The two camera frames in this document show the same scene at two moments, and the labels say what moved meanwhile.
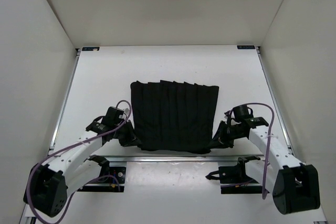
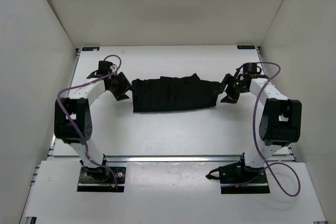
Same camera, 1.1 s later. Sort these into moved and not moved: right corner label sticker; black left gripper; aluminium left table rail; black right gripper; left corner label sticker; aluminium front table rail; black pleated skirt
Moved: black pleated skirt; black right gripper; black left gripper
Not moved: right corner label sticker; aluminium front table rail; aluminium left table rail; left corner label sticker
